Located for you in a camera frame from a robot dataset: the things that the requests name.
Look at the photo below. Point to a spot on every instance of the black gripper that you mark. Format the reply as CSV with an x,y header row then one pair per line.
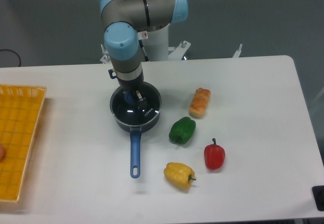
x,y
132,82

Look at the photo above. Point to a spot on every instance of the glass lid with blue knob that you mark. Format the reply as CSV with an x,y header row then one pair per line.
x,y
124,109

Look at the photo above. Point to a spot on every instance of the dark saucepan with blue handle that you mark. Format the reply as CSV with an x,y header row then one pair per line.
x,y
135,144

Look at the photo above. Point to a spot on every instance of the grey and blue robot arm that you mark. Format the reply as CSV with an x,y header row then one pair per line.
x,y
136,31

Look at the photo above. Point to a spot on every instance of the green toy bell pepper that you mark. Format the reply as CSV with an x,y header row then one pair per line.
x,y
182,130

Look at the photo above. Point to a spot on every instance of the toy bread loaf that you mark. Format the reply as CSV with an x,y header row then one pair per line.
x,y
199,103

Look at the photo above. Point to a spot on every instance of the yellow toy bell pepper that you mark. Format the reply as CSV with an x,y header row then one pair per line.
x,y
180,175

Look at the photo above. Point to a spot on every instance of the red toy bell pepper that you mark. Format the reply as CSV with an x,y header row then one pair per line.
x,y
214,155

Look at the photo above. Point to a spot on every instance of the yellow woven basket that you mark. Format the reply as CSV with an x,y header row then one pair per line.
x,y
21,106

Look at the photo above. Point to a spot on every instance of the orange round object in basket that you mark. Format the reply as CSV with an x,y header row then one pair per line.
x,y
2,152

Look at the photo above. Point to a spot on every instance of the black device at table edge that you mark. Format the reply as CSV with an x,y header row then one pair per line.
x,y
318,194

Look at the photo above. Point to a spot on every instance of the white metal base frame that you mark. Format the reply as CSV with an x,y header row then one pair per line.
x,y
174,53

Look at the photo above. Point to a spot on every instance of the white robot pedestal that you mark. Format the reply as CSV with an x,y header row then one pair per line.
x,y
155,44

